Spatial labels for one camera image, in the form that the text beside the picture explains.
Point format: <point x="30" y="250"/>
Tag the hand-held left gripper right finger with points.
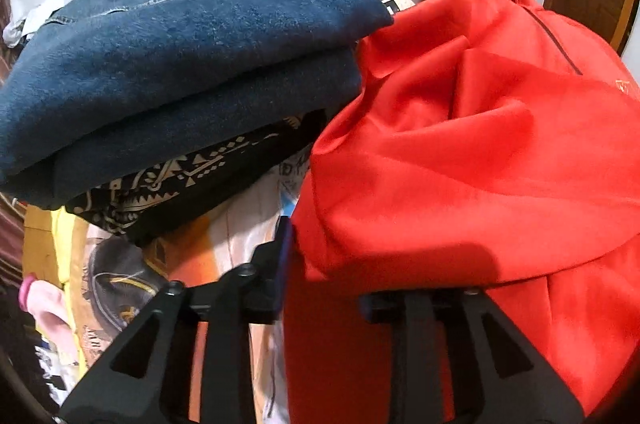
<point x="417" y="334"/>

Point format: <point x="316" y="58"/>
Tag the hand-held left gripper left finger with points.
<point x="274" y="261"/>

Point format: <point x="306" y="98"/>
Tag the red jacket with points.
<point x="450" y="144"/>

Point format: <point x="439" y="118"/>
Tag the blue denim jacket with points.
<point x="190" y="54"/>

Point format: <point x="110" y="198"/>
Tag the printed blanket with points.
<point x="225" y="239"/>

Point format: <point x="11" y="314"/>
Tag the black patterned cloth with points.
<point x="200" y="179"/>

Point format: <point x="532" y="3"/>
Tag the pink cloth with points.
<point x="45" y="309"/>

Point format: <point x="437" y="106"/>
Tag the white crumpled cloth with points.
<point x="27" y="27"/>

